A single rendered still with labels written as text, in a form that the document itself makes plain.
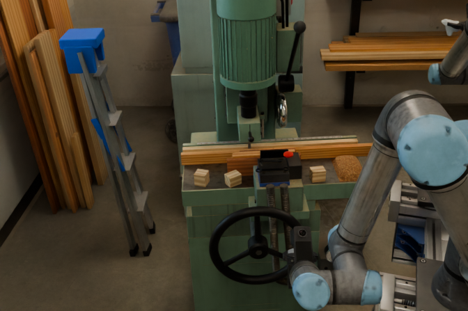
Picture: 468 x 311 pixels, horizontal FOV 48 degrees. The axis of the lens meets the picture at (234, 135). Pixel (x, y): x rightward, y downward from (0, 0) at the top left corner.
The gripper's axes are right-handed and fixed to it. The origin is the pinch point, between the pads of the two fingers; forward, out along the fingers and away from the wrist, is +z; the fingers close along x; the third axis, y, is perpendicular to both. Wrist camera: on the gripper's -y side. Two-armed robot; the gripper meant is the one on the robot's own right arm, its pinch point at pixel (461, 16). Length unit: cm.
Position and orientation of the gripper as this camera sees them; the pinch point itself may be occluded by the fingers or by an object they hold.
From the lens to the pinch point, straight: 226.4
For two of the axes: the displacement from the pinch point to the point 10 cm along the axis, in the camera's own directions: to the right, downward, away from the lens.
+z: 0.6, -4.8, 8.7
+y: 1.7, 8.7, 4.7
